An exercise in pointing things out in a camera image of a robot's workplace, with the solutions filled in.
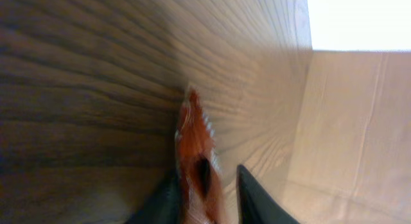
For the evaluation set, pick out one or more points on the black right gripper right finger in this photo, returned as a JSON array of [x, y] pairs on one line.
[[255, 205]]

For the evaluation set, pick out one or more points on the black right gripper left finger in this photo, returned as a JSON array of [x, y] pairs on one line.
[[162, 206]]

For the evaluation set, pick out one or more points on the red chocolate bar wrapper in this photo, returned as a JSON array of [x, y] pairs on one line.
[[197, 164]]

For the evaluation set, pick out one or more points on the brown cardboard box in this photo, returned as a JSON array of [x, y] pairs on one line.
[[351, 157]]

